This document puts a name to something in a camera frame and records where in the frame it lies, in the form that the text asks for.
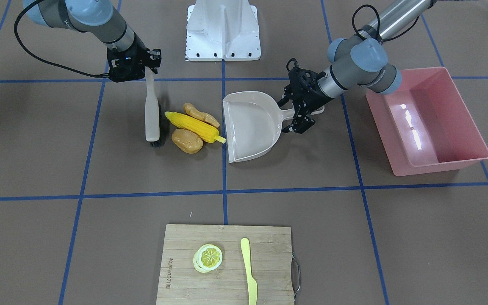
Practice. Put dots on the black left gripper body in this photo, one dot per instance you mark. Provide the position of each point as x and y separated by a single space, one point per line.
310 94

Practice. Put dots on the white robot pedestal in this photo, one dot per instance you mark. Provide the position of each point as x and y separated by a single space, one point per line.
222 30

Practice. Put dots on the beige hand brush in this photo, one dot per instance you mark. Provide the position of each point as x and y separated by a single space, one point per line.
151 112

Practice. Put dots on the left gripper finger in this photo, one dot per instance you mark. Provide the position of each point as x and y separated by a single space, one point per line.
301 121

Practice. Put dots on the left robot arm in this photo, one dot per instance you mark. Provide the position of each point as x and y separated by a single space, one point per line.
359 60

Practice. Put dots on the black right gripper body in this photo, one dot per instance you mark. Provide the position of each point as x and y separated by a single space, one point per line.
139 50

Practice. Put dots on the brown toy potato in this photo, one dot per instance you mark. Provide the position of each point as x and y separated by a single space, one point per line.
187 141

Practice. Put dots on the yellow lemon slices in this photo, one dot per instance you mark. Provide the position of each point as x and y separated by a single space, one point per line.
207 258

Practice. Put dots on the beige plastic dustpan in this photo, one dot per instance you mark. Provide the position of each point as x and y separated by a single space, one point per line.
253 123

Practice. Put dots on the yellow toy corn cob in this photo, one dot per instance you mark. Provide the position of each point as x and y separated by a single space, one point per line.
204 130

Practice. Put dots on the yellow toy ginger root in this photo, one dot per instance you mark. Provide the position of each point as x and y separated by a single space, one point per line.
192 111

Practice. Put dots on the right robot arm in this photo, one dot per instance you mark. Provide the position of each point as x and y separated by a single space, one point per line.
98 17

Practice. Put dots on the bamboo cutting board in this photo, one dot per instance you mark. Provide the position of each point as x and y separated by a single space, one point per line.
271 265

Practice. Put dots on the yellow plastic knife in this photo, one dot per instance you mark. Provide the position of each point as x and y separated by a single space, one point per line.
251 282

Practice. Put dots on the pink plastic bin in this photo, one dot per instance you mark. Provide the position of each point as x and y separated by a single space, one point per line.
425 126

